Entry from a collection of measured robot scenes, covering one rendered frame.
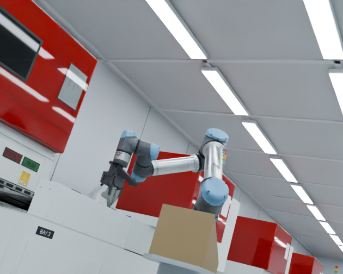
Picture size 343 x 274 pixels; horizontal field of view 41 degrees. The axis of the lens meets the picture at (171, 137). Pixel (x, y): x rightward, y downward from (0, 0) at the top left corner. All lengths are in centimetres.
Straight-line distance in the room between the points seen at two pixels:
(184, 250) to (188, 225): 10
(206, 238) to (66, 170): 317
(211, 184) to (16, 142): 102
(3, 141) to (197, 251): 111
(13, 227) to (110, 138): 367
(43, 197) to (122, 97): 376
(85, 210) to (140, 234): 45
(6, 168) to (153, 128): 381
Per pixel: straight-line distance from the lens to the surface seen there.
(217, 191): 199
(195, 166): 237
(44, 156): 258
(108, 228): 206
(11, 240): 176
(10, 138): 242
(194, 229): 189
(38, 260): 179
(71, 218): 187
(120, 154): 212
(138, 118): 574
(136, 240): 225
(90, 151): 511
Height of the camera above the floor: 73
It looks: 17 degrees up
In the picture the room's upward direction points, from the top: 17 degrees clockwise
